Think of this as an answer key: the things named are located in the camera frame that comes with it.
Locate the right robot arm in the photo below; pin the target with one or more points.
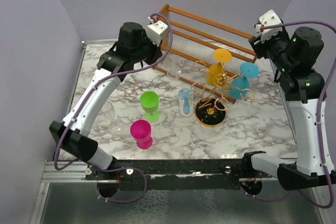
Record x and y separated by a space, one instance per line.
294 58

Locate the green plastic wine glass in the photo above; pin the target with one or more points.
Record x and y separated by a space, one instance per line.
150 103

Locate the blue plastic wine glass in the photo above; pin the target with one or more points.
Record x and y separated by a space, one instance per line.
240 87

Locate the yellow plastic wine glass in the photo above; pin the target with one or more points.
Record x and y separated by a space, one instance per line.
216 75

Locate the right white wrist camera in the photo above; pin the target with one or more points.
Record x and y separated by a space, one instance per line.
269 18

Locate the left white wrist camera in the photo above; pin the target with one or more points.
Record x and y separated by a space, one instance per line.
156 30

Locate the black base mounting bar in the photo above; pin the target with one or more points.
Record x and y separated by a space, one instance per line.
174 174

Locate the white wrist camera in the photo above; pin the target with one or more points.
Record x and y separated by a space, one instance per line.
269 18
156 30

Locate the wooden two-tier rack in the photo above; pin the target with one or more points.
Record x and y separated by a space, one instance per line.
196 38

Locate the clear wine glass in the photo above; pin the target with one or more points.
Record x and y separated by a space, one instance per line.
174 69
109 112

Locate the pink plastic wine glass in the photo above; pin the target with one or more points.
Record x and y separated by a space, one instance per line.
141 132

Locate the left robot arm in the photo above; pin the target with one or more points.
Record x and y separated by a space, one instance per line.
135 44

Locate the gold wire wine glass rack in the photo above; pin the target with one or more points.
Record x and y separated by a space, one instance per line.
211 110

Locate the blue tool in blister pack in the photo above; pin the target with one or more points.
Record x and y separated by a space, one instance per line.
186 102

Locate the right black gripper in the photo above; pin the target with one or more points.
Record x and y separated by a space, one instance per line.
259 46

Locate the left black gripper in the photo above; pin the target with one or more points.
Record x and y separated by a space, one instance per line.
157 51

